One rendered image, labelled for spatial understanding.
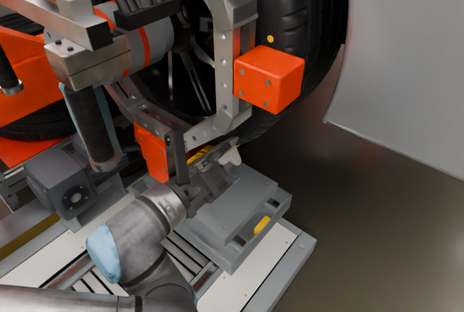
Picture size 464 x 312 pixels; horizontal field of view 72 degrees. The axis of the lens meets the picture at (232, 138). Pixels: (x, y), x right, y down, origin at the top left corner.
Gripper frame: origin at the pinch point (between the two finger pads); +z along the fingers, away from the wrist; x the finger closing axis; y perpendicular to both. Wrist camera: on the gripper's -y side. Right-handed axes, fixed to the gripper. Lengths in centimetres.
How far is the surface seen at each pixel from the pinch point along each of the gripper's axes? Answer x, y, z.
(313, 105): -64, 26, 110
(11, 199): -85, -20, -37
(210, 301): -37, 42, -15
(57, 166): -52, -19, -24
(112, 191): -79, -1, -8
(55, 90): -51, -40, -11
